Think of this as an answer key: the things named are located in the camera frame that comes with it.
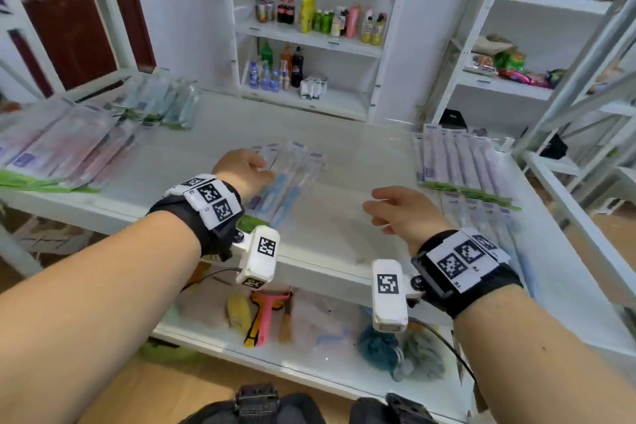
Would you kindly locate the person's left hand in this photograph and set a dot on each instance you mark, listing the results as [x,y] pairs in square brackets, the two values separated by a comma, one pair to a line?
[246,175]

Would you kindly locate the person's right hand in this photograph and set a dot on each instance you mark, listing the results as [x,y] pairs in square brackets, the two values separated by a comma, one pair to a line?
[412,217]

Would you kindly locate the row of blue toothbrush packets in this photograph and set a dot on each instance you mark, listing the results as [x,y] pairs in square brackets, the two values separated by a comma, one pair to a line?
[288,185]

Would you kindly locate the row of purple toothbrush packets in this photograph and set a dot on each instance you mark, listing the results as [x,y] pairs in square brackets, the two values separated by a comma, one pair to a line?
[462,160]

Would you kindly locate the white metal shelf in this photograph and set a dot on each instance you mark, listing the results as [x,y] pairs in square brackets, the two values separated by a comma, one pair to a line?
[348,165]

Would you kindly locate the row of green toothbrush packets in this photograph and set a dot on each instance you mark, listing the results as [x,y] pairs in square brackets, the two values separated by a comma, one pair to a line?
[159,100]

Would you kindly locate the row of pink toothbrush packets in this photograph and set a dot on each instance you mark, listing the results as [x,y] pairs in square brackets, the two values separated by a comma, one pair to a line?
[64,140]

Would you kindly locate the person's left forearm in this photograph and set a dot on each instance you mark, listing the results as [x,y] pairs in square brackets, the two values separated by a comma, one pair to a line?
[89,314]

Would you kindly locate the person's right forearm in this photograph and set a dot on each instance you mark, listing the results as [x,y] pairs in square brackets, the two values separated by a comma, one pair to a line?
[536,364]

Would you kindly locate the black pouch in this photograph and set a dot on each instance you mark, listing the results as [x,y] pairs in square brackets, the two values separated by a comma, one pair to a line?
[452,119]

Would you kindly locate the cluster of small white cartons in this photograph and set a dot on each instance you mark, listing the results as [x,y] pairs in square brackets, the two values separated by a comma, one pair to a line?
[312,88]

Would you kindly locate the cluster of water and soda bottles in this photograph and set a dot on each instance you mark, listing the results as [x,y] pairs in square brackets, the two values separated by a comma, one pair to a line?
[297,68]

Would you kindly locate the blue mesh bath sponge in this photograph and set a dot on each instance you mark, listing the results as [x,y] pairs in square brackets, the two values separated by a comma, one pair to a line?
[380,346]

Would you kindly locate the yellow plastic bottle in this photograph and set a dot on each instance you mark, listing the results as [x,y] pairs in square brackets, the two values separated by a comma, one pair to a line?
[238,312]

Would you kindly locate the pink plastic scraper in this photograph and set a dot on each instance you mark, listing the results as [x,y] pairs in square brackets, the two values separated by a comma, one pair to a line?
[266,312]

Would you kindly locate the grey mesh bath sponge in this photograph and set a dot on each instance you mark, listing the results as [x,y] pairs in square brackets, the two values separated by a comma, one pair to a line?
[422,356]

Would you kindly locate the clear plastic bag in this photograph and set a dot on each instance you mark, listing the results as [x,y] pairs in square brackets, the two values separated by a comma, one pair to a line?
[323,329]

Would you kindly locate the small black box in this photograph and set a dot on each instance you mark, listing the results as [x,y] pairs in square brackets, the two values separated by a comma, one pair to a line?
[554,148]

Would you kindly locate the white snack shelving unit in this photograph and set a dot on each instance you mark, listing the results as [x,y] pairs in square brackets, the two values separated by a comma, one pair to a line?
[502,86]

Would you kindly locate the row of colourful bottles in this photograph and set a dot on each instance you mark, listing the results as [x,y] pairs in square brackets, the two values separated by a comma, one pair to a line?
[307,13]

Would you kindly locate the pile of snack packets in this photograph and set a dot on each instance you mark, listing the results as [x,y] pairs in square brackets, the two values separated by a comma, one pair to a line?
[512,61]

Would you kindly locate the green bag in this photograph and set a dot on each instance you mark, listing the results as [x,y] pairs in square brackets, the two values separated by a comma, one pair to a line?
[159,351]

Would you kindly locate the cartoon print bag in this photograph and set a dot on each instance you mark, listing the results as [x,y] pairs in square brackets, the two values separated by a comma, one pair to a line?
[44,240]

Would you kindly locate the red-brown wooden door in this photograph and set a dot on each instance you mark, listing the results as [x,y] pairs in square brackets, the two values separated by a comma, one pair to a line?
[59,16]

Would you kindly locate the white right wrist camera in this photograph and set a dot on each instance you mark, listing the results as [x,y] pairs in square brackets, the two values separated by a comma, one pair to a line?
[390,299]

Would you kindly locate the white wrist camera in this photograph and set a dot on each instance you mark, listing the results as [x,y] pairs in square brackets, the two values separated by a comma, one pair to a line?
[261,259]
[390,299]

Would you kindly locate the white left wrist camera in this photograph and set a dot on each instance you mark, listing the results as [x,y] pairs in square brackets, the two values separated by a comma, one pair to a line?
[261,259]

